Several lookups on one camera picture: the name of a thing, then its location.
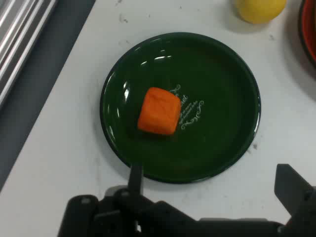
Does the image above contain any orange cube block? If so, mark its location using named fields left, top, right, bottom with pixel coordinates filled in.
left=137, top=86, right=182, bottom=135

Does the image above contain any dark green round plate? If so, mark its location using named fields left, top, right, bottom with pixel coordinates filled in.
left=100, top=32, right=262, bottom=184

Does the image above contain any silver aluminium frame rail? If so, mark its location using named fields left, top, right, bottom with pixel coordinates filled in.
left=0, top=0, right=58, bottom=107

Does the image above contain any yellow lemon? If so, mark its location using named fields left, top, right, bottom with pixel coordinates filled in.
left=233, top=0, right=287, bottom=24

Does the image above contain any red bowl with black rim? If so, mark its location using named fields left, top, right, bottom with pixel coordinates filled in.
left=297, top=0, right=316, bottom=65

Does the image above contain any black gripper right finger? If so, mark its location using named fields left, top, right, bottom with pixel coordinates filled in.
left=274, top=163, right=316, bottom=237

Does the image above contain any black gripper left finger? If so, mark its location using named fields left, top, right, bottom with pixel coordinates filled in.
left=57, top=162, right=198, bottom=237

